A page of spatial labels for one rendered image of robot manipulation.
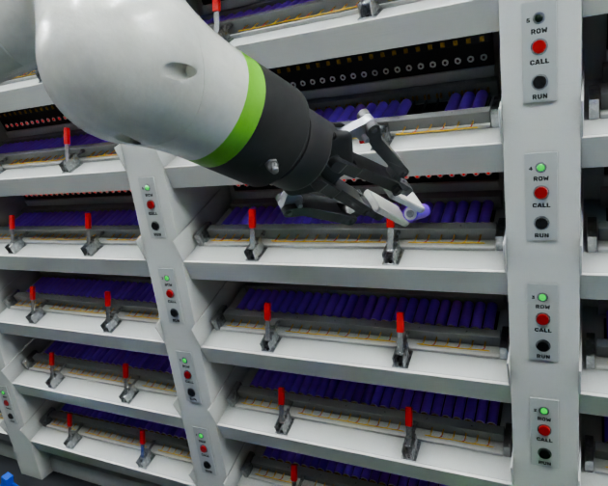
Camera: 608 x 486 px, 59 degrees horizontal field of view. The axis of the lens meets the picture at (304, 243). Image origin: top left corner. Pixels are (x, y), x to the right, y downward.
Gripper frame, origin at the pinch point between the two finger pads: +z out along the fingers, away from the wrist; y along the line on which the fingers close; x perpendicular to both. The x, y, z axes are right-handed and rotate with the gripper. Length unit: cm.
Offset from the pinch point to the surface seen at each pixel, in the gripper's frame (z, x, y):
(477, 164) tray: 19.1, -7.8, -7.6
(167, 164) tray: 5, -43, 34
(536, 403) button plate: 37.9, 20.0, 9.7
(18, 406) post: 20, -45, 128
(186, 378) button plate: 25, -18, 67
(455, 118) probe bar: 18.2, -15.8, -9.4
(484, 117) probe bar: 19.4, -13.1, -12.5
